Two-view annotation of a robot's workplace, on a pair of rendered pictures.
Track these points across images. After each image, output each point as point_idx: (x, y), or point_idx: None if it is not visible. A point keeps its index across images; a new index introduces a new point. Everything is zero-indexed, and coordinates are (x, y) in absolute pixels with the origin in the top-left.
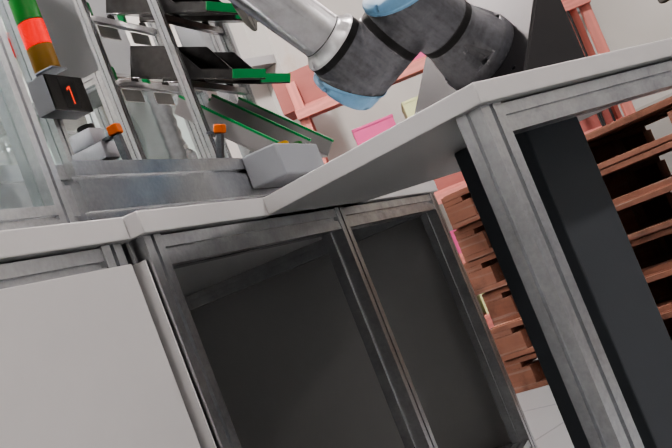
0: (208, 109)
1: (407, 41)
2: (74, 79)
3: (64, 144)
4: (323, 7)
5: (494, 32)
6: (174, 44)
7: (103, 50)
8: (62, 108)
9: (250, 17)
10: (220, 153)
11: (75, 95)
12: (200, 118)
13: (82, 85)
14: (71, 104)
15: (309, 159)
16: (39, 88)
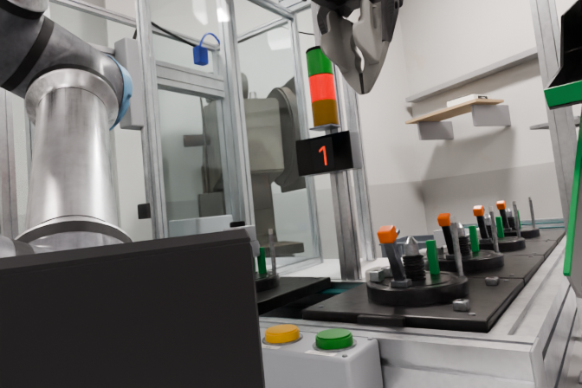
0: (578, 139)
1: None
2: (336, 135)
3: (334, 198)
4: (28, 214)
5: None
6: (539, 23)
7: (552, 13)
8: (305, 174)
9: (354, 70)
10: (391, 268)
11: (329, 155)
12: (553, 157)
13: (346, 139)
14: (320, 167)
15: (290, 384)
16: None
